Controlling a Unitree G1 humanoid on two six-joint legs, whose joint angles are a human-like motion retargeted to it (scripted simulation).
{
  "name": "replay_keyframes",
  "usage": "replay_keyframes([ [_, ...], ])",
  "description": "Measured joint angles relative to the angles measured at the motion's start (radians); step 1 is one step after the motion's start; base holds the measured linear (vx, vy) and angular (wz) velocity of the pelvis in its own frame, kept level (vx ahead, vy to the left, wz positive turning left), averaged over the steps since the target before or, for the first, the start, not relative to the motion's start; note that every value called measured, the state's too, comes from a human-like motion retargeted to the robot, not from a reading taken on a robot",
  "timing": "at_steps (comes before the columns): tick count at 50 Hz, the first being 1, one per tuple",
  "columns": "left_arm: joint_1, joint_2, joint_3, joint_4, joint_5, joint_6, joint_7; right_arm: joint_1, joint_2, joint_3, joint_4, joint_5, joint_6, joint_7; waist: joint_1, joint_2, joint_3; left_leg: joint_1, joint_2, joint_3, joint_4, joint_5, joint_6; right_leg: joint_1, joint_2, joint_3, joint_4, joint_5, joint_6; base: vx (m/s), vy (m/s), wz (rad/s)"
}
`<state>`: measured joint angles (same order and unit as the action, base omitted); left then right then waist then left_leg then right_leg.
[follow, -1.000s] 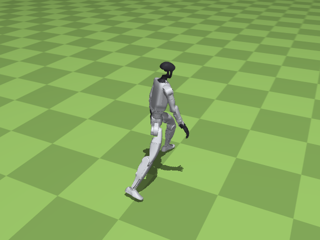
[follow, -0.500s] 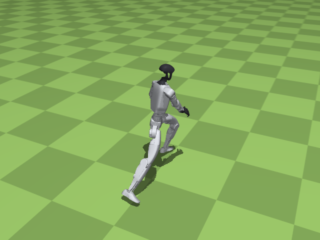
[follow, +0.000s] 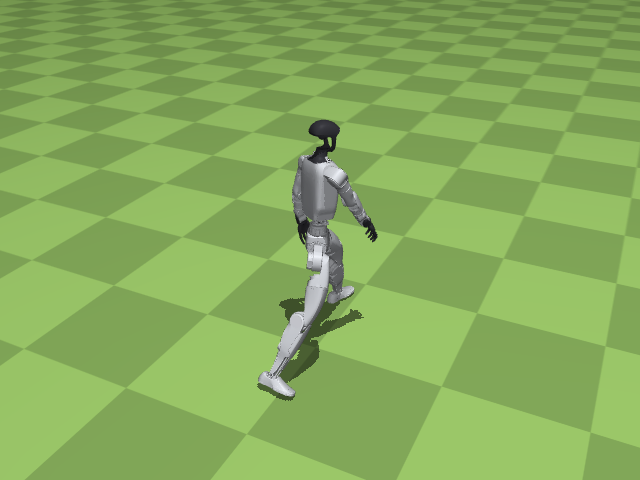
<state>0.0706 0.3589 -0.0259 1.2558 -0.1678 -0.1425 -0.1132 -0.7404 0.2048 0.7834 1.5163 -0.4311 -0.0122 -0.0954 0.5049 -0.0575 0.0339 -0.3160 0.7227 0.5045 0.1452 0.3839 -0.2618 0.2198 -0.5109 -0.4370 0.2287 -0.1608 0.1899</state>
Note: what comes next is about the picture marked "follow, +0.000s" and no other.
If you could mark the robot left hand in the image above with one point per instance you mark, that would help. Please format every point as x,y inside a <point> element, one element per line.
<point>302,228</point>

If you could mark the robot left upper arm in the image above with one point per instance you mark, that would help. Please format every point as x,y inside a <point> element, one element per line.
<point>297,183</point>

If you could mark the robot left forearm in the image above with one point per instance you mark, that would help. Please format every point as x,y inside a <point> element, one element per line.
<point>298,209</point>

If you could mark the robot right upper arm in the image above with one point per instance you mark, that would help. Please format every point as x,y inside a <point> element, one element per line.
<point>338,178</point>

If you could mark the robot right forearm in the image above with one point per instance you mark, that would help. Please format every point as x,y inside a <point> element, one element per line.
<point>358,211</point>

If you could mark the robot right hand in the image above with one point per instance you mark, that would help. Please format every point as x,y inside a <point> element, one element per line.
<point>371,228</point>

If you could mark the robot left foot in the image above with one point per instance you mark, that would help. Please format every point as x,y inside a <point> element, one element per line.
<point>333,297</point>

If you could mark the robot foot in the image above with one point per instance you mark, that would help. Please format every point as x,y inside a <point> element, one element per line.
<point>277,384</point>
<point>333,297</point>

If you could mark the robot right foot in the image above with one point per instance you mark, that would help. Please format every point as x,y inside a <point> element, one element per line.
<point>277,384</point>

